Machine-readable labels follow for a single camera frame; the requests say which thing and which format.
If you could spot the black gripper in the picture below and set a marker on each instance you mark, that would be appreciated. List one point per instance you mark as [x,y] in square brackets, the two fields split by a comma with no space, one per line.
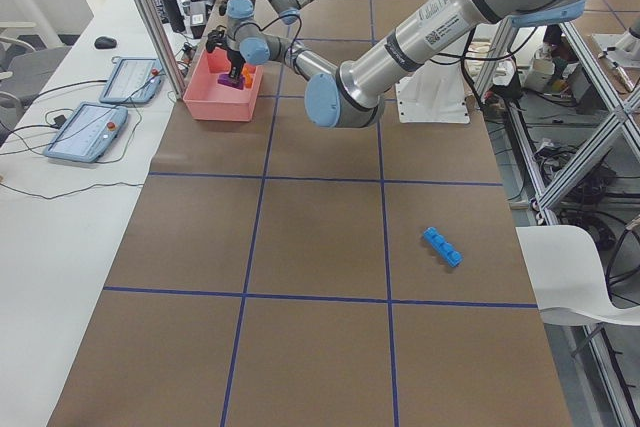
[234,60]

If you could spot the orange block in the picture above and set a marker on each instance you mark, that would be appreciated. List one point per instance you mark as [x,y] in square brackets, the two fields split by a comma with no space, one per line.
[248,75]

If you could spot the purple block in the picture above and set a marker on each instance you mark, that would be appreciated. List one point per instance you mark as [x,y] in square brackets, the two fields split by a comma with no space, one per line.
[225,79]

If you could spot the long blue block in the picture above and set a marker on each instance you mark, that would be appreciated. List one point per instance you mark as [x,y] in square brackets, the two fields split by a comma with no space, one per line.
[442,247]

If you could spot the pink plastic box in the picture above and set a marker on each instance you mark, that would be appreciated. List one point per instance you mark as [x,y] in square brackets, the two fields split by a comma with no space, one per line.
[206,99]

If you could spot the black water bottle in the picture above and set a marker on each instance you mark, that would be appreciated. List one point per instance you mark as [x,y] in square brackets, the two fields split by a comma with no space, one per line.
[174,15]

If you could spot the far teach pendant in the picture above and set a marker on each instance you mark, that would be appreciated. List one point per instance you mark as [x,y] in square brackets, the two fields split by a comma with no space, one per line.
[134,80]

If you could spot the teach pendant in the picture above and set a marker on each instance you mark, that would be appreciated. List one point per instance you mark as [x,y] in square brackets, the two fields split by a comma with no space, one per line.
[134,80]
[87,133]

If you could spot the black computer mouse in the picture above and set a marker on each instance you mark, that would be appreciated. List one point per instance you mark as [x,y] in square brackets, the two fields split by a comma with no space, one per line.
[105,43]

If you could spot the near teach pendant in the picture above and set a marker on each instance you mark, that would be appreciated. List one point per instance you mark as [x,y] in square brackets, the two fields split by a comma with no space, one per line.
[87,133]

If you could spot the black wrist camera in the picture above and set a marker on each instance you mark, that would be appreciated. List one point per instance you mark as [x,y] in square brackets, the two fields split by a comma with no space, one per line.
[216,39]

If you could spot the aluminium frame post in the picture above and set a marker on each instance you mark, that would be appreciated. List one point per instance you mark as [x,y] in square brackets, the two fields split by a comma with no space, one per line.
[161,44]

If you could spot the white camera post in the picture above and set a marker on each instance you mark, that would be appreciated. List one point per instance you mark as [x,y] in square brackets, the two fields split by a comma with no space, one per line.
[433,94]

